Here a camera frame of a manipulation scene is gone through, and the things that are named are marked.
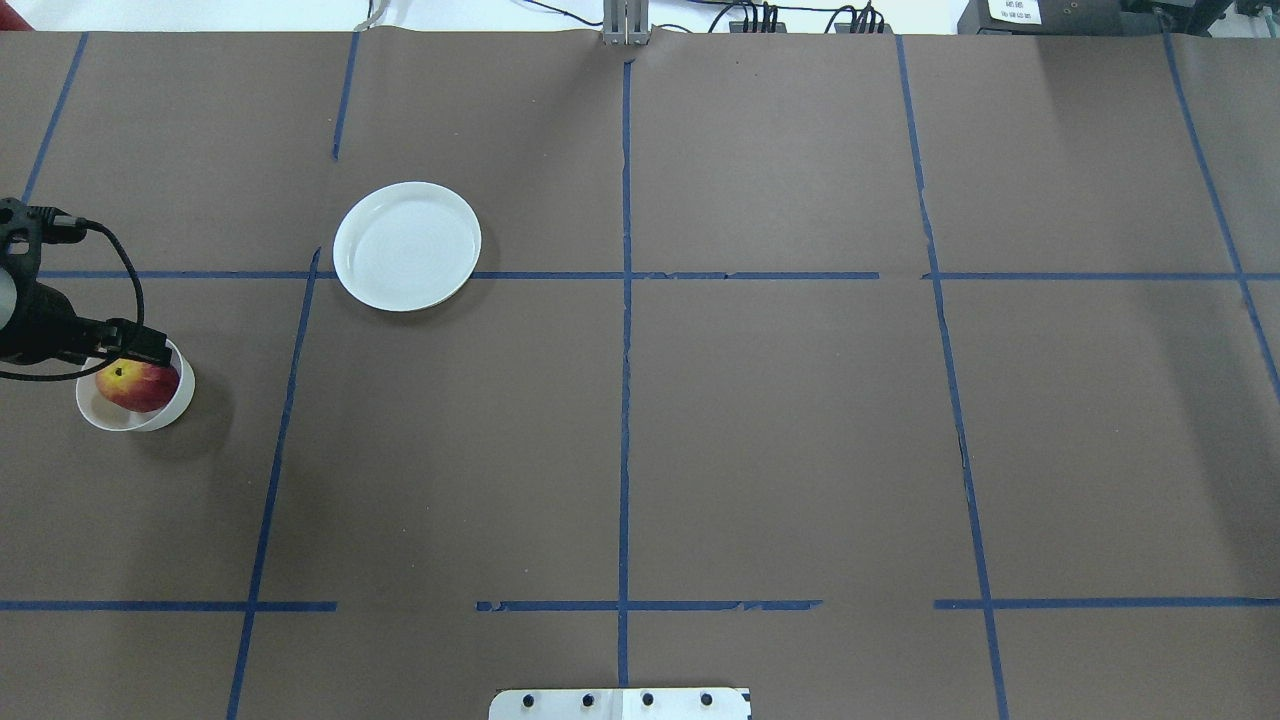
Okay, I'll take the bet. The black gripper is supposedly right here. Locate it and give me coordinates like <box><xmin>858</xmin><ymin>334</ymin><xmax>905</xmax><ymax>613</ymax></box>
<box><xmin>1</xmin><ymin>281</ymin><xmax>172</xmax><ymax>366</ymax></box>

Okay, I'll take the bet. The red yellow apple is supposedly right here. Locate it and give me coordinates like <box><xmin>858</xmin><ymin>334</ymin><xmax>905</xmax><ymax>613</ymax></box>
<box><xmin>93</xmin><ymin>359</ymin><xmax>180</xmax><ymax>414</ymax></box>

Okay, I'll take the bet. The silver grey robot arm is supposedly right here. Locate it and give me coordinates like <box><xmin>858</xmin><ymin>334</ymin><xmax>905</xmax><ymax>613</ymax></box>
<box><xmin>1</xmin><ymin>269</ymin><xmax>173</xmax><ymax>369</ymax></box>

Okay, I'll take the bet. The white bowl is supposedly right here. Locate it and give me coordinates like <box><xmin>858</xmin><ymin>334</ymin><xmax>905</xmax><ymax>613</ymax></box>
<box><xmin>76</xmin><ymin>340</ymin><xmax>196</xmax><ymax>432</ymax></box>

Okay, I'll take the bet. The white round plate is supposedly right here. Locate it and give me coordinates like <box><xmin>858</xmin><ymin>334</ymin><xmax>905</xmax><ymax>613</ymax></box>
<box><xmin>332</xmin><ymin>181</ymin><xmax>483</xmax><ymax>313</ymax></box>

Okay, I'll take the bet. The brown paper table cover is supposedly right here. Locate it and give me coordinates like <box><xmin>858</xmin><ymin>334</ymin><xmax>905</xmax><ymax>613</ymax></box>
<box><xmin>3</xmin><ymin>28</ymin><xmax>1277</xmax><ymax>719</ymax></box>

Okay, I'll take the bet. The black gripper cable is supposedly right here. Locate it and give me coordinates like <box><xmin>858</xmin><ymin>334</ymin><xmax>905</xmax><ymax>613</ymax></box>
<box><xmin>0</xmin><ymin>217</ymin><xmax>147</xmax><ymax>383</ymax></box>

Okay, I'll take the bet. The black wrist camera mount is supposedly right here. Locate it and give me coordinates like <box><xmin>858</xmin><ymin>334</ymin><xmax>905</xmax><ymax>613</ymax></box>
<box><xmin>1</xmin><ymin>197</ymin><xmax>88</xmax><ymax>283</ymax></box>

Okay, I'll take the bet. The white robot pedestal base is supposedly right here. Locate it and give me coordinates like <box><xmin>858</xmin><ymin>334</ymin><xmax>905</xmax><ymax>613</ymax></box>
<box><xmin>488</xmin><ymin>687</ymin><xmax>753</xmax><ymax>719</ymax></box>

